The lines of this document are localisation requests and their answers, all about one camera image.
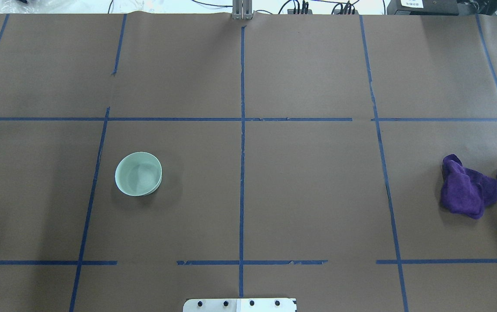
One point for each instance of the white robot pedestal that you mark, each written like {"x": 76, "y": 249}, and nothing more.
{"x": 241, "y": 305}

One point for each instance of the brown paper table cover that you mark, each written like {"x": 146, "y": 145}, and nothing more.
{"x": 301, "y": 158}

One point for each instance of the purple cloth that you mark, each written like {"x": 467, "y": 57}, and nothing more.
{"x": 466, "y": 191}

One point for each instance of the aluminium frame post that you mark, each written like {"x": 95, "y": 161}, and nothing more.
{"x": 242, "y": 10}

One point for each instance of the light green bowl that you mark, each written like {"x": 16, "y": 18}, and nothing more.
{"x": 138, "y": 174}

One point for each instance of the black power box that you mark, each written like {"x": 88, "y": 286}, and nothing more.
{"x": 423, "y": 7}

